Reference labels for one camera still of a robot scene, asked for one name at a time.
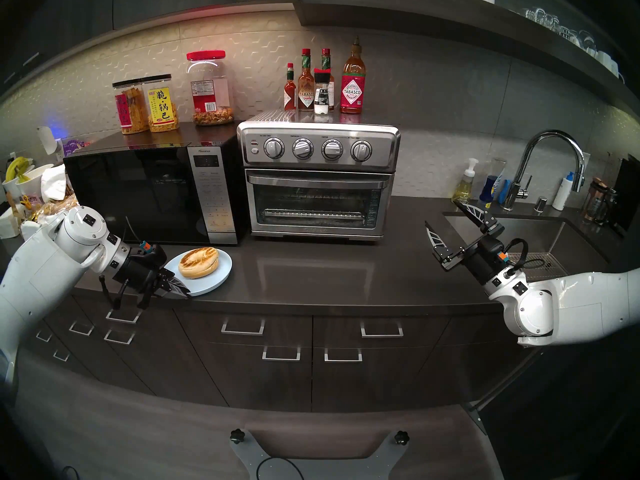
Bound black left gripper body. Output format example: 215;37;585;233
112;243;168;309

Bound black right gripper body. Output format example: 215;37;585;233
447;234;508;285

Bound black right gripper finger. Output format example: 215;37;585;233
453;200;503;235
425;220;458;270

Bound toasted bagel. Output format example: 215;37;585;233
178;247;220;280

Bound light blue plate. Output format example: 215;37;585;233
164;248;233;297

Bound glass oven door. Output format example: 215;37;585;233
245;170;392;238

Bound stainless steel toaster oven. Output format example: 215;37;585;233
236;109;402;242

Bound blue dish soap bottle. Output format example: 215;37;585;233
479;173;501;208

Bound yellow liquid soap dispenser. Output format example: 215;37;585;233
452;157;479;205

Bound chrome gooseneck faucet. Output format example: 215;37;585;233
502;130;587;212

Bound stainless steel sink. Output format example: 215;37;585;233
442;211;612;285

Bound metal sink grid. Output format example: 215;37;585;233
505;253;569;283

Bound black silver microwave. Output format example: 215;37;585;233
63;123;249;246

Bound white bottle blue cap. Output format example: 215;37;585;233
552;171;575;211

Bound clear bag of bread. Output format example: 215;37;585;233
27;194;81;221

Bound glass french press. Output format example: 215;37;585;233
582;177;617;224

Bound white container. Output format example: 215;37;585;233
20;220;48;242

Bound white paper bag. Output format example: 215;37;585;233
40;164;68;202

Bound white bowl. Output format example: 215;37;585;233
2;164;53;200

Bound dark wood base cabinet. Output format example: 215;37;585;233
15;279;541;415

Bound white box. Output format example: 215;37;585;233
0;206;21;240

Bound black countertop appliance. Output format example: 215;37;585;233
612;154;640;232

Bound red label snack jar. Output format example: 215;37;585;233
112;79;150;135

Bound yellow bananas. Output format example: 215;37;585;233
5;156;32;182

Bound yellow label snack jar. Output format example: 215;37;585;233
143;74;180;133

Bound large orange Tabasco bottle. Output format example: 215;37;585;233
340;36;366;115

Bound red lid clear snack jar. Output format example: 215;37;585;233
186;50;235;127

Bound brown sauce Tabasco bottle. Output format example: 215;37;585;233
298;48;316;112

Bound small red Tabasco bottle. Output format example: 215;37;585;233
284;62;297;111

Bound green neck sauce bottle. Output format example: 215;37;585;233
321;48;336;111

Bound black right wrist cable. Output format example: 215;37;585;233
502;238;546;275

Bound black base cable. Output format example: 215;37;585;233
256;456;305;480

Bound dark wall shelf unit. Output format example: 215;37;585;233
295;0;640;117

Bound grey robot base bracket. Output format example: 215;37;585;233
230;429;411;480

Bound grey wall cabinet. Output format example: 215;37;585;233
0;0;301;92

